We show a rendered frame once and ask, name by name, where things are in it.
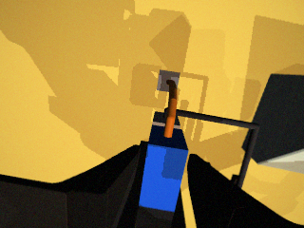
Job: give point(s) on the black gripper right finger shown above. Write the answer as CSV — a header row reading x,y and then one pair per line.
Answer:
x,y
218,203

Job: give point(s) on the black post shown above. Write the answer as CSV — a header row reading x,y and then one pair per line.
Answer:
x,y
179,217

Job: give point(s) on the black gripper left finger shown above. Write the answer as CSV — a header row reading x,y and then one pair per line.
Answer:
x,y
92,199

